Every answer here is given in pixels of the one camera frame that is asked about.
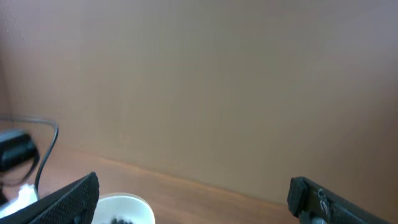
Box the white bowl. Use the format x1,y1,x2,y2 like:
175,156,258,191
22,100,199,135
91,192,155,224

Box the black beans in bowl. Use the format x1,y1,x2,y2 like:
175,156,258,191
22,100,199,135
111,218,134,224

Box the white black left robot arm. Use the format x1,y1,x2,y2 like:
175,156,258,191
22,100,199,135
1,129,40,218

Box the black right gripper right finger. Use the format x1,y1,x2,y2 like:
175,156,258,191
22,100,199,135
287,177,388,224

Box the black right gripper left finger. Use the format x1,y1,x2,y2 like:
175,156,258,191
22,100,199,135
1,172,100,224

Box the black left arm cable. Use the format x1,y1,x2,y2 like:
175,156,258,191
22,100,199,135
0,115,60,200

